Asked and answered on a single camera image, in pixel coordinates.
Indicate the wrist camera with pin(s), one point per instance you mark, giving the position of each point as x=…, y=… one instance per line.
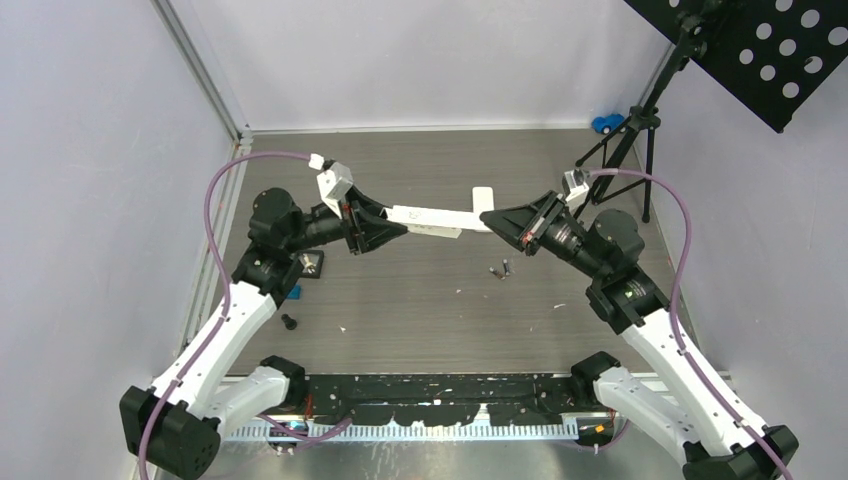
x=576, y=187
x=334, y=181

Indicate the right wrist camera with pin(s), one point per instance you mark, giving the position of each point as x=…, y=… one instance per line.
x=576, y=187

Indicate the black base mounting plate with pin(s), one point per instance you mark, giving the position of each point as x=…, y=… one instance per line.
x=442, y=400

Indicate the white rectangular box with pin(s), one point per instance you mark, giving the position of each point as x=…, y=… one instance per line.
x=421, y=221

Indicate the long white battery cover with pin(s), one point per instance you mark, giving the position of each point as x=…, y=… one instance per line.
x=462, y=219

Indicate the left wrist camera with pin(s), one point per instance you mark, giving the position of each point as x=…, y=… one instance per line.
x=334, y=181

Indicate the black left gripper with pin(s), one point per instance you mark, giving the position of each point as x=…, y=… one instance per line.
x=370, y=229

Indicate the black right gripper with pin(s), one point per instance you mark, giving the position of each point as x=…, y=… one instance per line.
x=520, y=225

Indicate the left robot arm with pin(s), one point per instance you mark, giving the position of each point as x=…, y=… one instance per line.
x=180, y=420

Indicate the blue toy car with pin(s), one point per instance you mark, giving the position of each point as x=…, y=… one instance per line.
x=606, y=124

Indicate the black perforated music stand tray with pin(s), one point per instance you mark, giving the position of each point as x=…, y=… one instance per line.
x=770, y=55

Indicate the black tripod stand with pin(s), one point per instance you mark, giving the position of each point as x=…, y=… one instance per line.
x=643, y=117

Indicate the small black knob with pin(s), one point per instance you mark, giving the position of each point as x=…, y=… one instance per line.
x=289, y=322

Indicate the blue toy brick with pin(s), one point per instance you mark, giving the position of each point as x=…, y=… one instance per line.
x=295, y=293

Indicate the white remote control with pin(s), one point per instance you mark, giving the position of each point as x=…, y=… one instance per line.
x=482, y=199

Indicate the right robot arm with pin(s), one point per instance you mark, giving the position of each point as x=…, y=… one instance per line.
x=705, y=427

